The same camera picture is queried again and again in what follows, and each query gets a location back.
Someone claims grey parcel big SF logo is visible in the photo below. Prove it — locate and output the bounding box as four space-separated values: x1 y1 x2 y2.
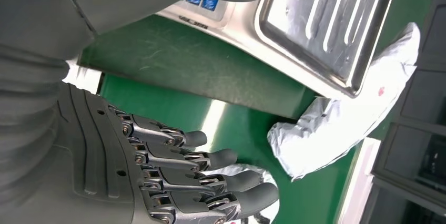
205 163 280 224

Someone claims green conveyor belt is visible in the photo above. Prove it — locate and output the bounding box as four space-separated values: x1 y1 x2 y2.
63 58 382 224

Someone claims small grey red-dot parcel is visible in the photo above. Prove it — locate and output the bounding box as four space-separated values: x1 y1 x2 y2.
267 23 421 181

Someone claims white electronic scale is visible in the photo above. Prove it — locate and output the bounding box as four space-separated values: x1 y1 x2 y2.
157 0 401 99

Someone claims steel scale tray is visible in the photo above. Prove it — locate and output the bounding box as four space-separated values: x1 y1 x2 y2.
254 0 401 98

